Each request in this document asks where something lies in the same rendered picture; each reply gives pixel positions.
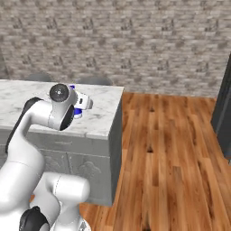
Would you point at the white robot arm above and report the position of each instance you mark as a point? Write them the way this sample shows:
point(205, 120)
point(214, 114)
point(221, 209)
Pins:
point(22, 168)

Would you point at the grey round stool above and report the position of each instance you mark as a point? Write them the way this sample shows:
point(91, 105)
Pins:
point(39, 77)

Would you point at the grey kitchen island cabinet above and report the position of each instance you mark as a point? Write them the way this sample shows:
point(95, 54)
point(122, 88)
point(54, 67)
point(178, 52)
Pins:
point(116, 156)

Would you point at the blue and white water bottle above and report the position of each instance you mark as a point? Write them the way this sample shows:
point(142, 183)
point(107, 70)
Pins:
point(77, 113)

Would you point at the grey drawer front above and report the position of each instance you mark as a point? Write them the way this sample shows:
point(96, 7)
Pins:
point(87, 145)

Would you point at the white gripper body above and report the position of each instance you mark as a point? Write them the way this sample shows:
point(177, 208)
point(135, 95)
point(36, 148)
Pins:
point(89, 103)

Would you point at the dark tall cabinet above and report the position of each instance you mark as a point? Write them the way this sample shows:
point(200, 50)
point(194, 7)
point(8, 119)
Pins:
point(223, 114)

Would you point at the grey carved cupboard door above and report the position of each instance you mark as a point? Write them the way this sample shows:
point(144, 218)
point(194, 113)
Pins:
point(90, 174)
point(55, 162)

